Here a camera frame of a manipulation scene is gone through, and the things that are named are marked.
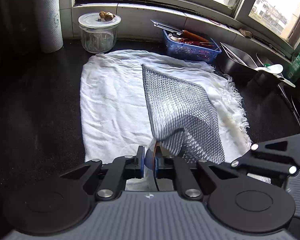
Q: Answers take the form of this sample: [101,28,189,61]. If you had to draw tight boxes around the silver mesh scrubbing cloth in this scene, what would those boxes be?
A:
[142,65,225,164]

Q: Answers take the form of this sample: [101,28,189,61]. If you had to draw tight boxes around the white ceramic bowl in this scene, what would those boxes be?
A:
[144,138,159,191]

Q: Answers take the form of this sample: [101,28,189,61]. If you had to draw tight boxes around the white fringed cloth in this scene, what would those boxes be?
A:
[80,50,251,164]

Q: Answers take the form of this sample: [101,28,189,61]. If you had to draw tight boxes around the white rice spoon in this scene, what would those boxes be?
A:
[255,64,296,88]

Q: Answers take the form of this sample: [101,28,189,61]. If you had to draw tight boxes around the green bottle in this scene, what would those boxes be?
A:
[286,53,300,82]

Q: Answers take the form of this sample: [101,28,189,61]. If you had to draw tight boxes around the stainless steel container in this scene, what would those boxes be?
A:
[217,42,257,83]

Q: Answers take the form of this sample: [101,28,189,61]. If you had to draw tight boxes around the blue plastic basket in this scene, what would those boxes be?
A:
[162,30,222,63]

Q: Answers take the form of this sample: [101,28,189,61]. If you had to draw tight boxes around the brown item on sill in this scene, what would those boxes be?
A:
[238,28,253,38]

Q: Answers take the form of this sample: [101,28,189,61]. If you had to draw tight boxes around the dried red chilies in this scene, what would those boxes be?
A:
[178,38,215,48]

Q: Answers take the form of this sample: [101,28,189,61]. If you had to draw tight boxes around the glass jar with lid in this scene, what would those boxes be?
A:
[78,12,121,54]

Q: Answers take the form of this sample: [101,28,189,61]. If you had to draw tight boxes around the steel peeler tool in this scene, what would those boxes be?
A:
[151,20,183,35]

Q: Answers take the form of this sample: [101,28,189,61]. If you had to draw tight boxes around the red rubber band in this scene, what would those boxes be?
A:
[208,18,221,25]

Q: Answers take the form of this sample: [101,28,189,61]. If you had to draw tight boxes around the ginger piece on lid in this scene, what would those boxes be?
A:
[99,11,116,22]

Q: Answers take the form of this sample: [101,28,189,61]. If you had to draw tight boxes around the paper towel roll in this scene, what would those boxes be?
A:
[32,0,63,53]

